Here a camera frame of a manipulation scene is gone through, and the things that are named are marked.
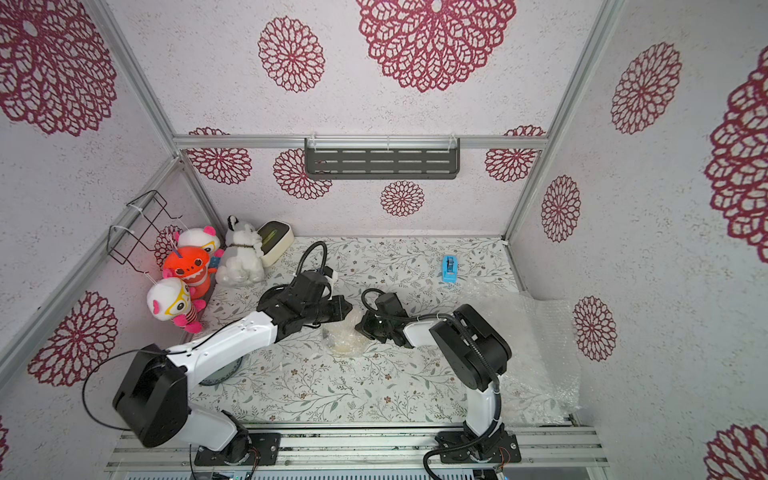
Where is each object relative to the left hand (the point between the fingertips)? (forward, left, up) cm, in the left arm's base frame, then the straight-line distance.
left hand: (352, 308), depth 84 cm
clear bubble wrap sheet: (-16, -52, -13) cm, 56 cm away
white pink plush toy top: (+22, +48, +5) cm, 53 cm away
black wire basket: (+15, +56, +18) cm, 61 cm away
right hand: (0, +1, -11) cm, 11 cm away
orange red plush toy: (+12, +48, +5) cm, 50 cm away
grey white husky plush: (+20, +38, -4) cm, 43 cm away
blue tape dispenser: (+24, -33, -13) cm, 43 cm away
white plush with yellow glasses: (0, +49, +5) cm, 49 cm away
